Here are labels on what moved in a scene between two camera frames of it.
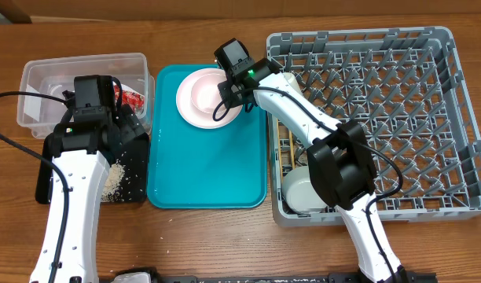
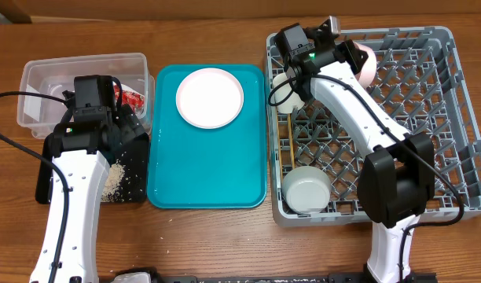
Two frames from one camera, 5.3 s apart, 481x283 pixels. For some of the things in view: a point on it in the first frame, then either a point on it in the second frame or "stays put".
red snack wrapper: (130, 97) stays put
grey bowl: (299, 192) stays put
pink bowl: (205, 95) -> (366, 75)
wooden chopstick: (292, 151) stays put
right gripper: (229, 92) -> (351, 56)
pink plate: (198, 95) stays put
